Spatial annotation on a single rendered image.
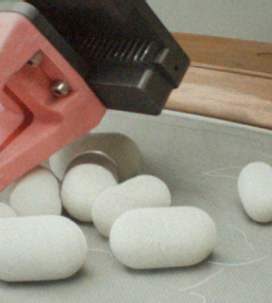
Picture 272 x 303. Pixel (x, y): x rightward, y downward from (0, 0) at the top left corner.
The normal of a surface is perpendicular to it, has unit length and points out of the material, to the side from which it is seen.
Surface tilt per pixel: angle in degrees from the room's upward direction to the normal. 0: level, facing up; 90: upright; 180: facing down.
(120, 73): 41
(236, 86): 45
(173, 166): 0
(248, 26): 90
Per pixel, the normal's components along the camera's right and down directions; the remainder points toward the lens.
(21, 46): 0.57, 0.47
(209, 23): -0.59, 0.34
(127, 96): -0.43, 0.86
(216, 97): -0.50, -0.42
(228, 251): -0.07, -0.93
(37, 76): 0.78, 0.18
